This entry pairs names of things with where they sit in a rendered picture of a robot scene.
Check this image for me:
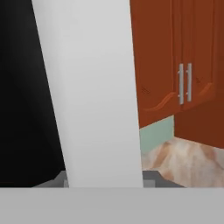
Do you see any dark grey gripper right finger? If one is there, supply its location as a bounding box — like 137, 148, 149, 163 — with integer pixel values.
142, 170, 186, 188

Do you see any black microwave body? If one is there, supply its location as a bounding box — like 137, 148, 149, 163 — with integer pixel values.
0, 0, 67, 188

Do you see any brown wooden cupboard door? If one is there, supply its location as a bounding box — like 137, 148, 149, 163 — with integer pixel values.
129, 0, 184, 130
181, 0, 224, 112

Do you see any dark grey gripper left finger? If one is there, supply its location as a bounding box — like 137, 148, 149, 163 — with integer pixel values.
31, 170, 70, 188

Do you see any silver bar cupboard handle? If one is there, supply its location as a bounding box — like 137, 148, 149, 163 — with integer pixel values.
177, 63, 186, 106
186, 62, 193, 102

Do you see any white microwave door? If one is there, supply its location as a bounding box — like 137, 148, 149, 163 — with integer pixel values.
31, 0, 144, 188

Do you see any brown wooden cupboard side panel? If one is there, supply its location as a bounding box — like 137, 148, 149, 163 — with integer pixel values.
173, 98, 224, 151

